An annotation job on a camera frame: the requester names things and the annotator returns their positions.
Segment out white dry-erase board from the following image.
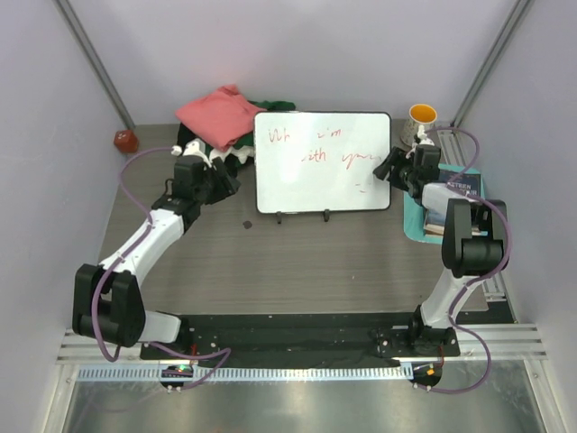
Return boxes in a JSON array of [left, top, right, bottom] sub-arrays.
[[253, 111, 392, 215]]

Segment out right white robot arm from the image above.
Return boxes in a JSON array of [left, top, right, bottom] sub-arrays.
[[373, 144, 510, 356]]

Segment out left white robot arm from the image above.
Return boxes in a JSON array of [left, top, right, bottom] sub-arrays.
[[72, 155, 240, 362]]

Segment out white t shirt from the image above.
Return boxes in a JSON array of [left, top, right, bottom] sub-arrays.
[[209, 145, 255, 165]]

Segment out blue 1984 book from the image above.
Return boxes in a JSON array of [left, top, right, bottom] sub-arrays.
[[439, 169, 482, 197]]

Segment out yellow white mug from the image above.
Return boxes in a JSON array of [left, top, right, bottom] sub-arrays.
[[399, 104, 437, 146]]

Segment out black t shirt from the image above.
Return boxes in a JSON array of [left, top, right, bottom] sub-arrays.
[[171, 123, 211, 157]]

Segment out teal tray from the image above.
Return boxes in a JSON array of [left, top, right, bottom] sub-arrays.
[[403, 169, 484, 244]]

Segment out pink t shirt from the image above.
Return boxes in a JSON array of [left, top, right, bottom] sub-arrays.
[[175, 85, 265, 151]]

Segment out red cube eraser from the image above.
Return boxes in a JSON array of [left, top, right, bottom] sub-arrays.
[[114, 130, 139, 153]]

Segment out green t shirt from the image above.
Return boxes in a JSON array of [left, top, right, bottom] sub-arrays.
[[234, 100, 297, 149]]

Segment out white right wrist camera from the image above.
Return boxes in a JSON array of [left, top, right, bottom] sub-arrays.
[[411, 124, 435, 150]]

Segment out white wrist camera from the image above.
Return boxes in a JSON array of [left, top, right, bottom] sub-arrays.
[[170, 138, 212, 167], [411, 124, 435, 150]]

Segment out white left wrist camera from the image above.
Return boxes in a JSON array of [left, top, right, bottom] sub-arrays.
[[170, 138, 212, 167]]

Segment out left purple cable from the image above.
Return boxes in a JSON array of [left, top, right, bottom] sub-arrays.
[[90, 144, 181, 364]]

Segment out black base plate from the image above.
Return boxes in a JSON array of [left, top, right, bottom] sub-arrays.
[[139, 310, 462, 367]]

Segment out white slotted cable duct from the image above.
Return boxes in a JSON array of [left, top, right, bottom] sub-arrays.
[[77, 364, 413, 382]]

